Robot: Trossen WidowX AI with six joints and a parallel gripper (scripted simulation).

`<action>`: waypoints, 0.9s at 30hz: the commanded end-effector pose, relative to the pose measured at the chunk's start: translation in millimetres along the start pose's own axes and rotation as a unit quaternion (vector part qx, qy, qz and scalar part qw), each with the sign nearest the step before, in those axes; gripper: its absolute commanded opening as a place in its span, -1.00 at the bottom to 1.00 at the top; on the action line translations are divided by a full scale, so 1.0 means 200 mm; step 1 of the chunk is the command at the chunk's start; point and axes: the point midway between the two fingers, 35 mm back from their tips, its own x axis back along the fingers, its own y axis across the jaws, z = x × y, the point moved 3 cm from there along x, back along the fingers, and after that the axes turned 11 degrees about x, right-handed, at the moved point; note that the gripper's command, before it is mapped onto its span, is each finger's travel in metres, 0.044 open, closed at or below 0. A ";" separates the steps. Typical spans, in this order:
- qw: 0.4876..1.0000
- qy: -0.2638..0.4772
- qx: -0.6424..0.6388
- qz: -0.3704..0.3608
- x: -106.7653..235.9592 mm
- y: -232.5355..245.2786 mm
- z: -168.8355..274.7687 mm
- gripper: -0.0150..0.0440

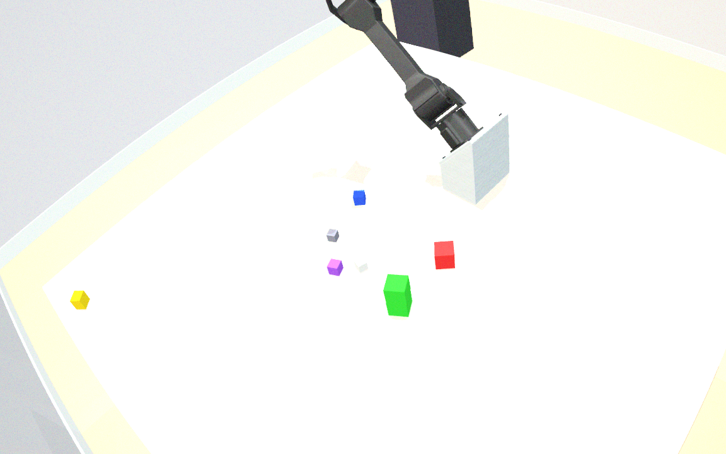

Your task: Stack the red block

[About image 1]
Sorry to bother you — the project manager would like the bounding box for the yellow cube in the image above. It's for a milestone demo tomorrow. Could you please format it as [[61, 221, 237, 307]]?
[[70, 290, 90, 310]]

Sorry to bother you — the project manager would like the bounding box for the red block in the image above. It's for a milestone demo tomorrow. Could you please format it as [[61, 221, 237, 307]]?
[[434, 241, 455, 269]]

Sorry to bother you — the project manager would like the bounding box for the blue block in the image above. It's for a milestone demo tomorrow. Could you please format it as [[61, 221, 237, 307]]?
[[353, 190, 366, 206]]

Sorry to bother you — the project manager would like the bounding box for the purple cube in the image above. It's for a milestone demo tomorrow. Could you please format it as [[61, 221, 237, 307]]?
[[326, 259, 343, 277]]

